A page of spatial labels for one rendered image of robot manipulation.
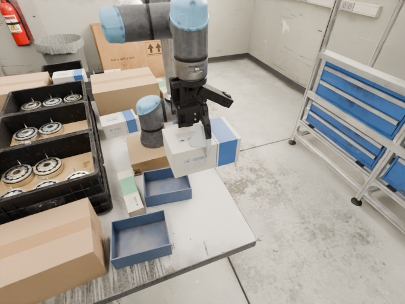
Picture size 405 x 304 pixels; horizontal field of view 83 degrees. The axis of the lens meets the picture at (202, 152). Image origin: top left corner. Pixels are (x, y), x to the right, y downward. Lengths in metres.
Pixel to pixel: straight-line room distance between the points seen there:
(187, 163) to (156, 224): 0.41
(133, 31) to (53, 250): 0.65
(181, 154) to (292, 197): 1.57
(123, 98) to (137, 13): 1.02
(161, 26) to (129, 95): 1.01
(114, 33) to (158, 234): 0.69
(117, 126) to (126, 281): 0.85
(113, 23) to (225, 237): 0.77
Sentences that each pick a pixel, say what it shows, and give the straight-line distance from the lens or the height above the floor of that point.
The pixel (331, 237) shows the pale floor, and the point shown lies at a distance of 1.97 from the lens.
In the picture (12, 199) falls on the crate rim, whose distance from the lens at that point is 0.97.
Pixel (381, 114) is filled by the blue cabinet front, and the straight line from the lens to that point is 1.94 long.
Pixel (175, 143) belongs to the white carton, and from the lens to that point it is 0.63.
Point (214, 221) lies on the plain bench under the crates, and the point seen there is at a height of 0.70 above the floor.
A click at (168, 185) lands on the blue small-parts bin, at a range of 1.10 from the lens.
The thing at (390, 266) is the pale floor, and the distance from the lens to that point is 2.05.
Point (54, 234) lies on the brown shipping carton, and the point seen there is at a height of 0.86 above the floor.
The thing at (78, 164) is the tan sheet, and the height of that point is 0.83.
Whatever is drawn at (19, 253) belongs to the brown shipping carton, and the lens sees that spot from 0.91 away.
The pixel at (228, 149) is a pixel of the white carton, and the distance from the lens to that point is 0.66.
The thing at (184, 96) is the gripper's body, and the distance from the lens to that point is 0.56.
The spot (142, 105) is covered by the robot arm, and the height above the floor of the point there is 1.01.
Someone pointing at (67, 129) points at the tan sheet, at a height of 0.83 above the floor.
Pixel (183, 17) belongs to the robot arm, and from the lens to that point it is 0.50.
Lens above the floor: 1.52
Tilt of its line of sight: 41 degrees down
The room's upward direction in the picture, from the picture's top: straight up
